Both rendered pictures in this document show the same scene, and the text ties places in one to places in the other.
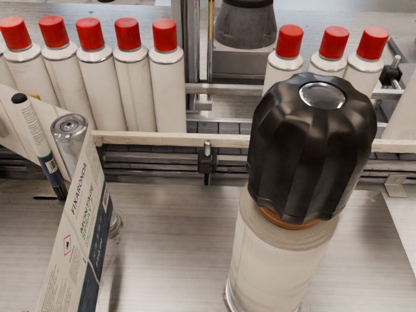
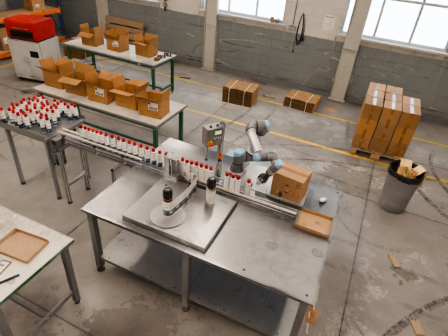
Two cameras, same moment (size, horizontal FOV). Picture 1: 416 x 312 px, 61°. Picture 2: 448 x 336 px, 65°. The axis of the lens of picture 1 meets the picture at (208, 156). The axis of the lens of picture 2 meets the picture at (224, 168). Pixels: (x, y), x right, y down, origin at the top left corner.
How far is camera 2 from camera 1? 2.91 m
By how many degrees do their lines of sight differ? 20
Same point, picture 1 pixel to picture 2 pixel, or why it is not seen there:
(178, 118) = not seen: hidden behind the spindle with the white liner
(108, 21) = (211, 156)
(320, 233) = (211, 191)
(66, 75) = (196, 169)
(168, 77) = (210, 174)
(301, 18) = (260, 169)
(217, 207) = not seen: hidden behind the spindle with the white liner
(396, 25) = not seen: hidden behind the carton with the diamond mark
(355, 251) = (225, 205)
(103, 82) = (201, 172)
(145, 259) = (197, 197)
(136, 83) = (205, 173)
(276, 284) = (208, 197)
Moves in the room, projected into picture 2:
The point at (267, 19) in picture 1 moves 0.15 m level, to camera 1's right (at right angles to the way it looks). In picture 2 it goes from (239, 168) to (253, 172)
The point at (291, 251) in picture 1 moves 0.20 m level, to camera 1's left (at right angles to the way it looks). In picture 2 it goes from (209, 191) to (189, 184)
